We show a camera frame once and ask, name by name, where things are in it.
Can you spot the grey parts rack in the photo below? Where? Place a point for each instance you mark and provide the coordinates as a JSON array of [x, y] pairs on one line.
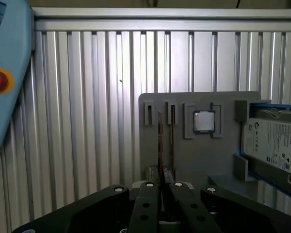
[[208, 150]]

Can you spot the silver CPU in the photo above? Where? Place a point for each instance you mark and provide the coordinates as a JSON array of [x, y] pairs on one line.
[[203, 121]]

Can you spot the pale blue teach pendant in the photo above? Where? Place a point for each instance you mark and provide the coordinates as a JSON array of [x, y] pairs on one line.
[[14, 48]]

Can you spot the green RAM stick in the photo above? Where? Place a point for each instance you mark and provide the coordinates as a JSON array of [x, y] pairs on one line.
[[160, 140]]

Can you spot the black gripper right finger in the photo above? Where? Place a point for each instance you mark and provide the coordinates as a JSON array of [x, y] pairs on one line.
[[191, 211]]

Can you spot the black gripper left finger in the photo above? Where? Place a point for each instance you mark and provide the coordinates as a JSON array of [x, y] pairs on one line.
[[145, 208]]

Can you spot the silver hard disk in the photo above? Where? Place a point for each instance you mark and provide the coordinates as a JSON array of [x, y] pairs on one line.
[[269, 138]]

